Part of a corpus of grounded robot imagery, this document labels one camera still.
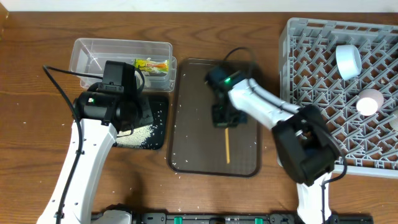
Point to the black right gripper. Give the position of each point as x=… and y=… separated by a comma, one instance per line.
x=221, y=122

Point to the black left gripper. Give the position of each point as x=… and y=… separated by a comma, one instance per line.
x=145, y=114

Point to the wooden chopstick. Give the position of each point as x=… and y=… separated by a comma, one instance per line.
x=226, y=137

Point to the yellow snack wrapper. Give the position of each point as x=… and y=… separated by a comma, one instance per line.
x=150, y=66

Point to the light blue bowl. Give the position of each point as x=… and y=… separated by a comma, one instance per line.
x=348, y=61

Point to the white cup pink inside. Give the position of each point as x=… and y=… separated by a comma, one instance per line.
x=369, y=102

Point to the white cup green inside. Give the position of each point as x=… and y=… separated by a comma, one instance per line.
x=394, y=123

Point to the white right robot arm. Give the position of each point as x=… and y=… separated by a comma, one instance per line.
x=305, y=147

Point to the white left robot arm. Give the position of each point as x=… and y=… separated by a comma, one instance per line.
x=107, y=107

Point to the grey dishwasher rack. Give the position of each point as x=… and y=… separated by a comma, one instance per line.
x=309, y=76

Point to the brown serving tray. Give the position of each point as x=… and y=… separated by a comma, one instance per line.
x=198, y=147

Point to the pile of white rice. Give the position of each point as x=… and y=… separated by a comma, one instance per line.
x=135, y=138

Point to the clear plastic bin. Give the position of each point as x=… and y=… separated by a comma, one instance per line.
x=90, y=55

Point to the black tray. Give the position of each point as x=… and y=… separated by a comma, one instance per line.
x=159, y=106

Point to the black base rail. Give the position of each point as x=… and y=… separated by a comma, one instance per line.
x=123, y=214

